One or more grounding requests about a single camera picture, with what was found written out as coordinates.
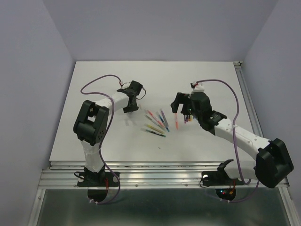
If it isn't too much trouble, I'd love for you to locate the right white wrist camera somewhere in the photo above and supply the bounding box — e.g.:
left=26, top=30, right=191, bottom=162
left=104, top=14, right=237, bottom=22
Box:
left=190, top=81, right=205, bottom=94

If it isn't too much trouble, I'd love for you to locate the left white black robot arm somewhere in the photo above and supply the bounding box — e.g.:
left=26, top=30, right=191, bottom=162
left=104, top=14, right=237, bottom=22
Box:
left=73, top=81, right=144, bottom=187

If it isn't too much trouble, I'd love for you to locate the aluminium rail frame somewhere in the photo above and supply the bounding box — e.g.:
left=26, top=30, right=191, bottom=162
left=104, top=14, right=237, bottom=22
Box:
left=28, top=161, right=301, bottom=226

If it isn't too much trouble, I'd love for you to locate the right side aluminium rail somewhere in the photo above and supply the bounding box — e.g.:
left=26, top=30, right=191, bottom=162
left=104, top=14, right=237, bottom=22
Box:
left=233, top=62, right=263, bottom=137

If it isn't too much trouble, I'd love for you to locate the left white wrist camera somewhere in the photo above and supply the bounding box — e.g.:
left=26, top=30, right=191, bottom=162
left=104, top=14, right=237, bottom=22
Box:
left=121, top=81, right=131, bottom=89

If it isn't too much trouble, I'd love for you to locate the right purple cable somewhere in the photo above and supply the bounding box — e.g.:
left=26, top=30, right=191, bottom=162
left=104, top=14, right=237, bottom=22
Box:
left=196, top=79, right=260, bottom=204

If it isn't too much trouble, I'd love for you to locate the yellow pen on table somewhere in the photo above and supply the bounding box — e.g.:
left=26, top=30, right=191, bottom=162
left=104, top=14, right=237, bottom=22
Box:
left=144, top=124, right=164, bottom=134

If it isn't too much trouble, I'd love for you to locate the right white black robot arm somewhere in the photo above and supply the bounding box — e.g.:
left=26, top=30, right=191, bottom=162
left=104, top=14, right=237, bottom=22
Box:
left=171, top=92, right=294, bottom=188

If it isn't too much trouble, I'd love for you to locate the green tipped black pen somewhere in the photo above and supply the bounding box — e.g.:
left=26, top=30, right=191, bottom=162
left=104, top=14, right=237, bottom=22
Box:
left=141, top=128, right=166, bottom=137

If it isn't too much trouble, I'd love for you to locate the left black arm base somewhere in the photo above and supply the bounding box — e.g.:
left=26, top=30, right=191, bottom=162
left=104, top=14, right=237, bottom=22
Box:
left=74, top=170, right=121, bottom=205

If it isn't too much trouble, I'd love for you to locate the pink pen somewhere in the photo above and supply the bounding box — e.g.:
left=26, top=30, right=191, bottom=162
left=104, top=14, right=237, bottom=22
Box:
left=145, top=110, right=165, bottom=129

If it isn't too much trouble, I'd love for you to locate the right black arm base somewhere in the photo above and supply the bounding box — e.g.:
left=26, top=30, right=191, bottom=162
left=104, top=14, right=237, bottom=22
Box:
left=199, top=159, right=244, bottom=202

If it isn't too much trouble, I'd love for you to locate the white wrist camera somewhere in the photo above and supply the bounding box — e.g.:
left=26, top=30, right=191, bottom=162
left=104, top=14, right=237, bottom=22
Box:
left=121, top=81, right=131, bottom=89
left=190, top=81, right=205, bottom=94

